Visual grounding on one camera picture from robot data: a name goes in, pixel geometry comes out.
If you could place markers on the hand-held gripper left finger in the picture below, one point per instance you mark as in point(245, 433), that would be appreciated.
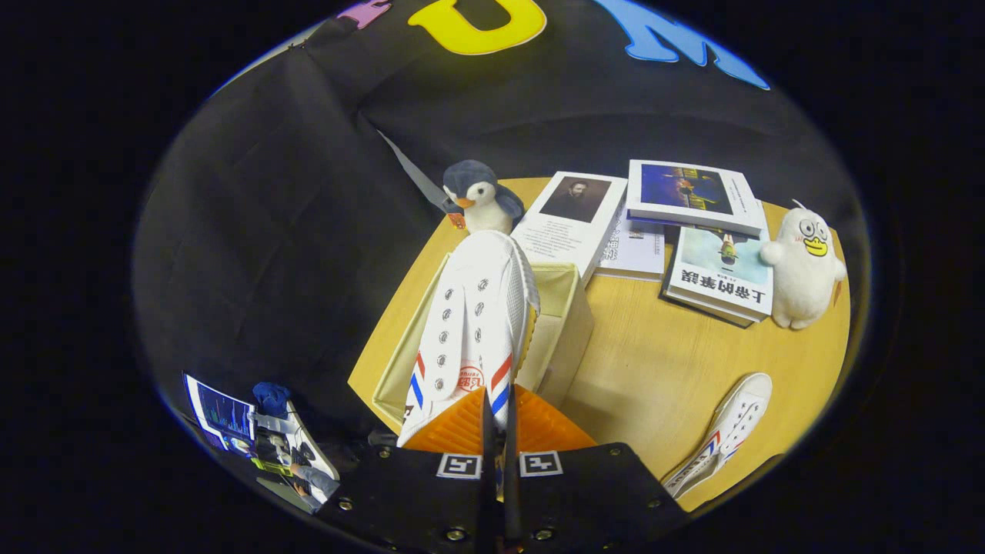
point(415, 500)

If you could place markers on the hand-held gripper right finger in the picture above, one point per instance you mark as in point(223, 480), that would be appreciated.
point(585, 500)

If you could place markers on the beige fabric storage box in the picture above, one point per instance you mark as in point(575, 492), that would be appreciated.
point(565, 331)

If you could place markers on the white canvas shoe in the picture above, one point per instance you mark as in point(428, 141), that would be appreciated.
point(727, 431)
point(477, 308)

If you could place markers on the book with dark blue cover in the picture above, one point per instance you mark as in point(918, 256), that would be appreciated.
point(689, 192)

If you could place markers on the computer monitor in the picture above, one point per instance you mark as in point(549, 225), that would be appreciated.
point(223, 415)

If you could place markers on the white duck plush toy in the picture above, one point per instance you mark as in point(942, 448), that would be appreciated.
point(804, 269)

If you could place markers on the plain white text book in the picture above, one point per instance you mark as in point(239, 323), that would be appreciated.
point(635, 250)

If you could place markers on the book with pale blue cover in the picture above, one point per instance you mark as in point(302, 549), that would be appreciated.
point(723, 277)

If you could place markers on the white book with portrait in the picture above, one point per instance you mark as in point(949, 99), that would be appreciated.
point(565, 231)

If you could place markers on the black backdrop cloth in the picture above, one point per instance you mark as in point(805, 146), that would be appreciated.
point(269, 231)

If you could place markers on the blue penguin plush toy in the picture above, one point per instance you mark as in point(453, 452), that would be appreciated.
point(481, 200)

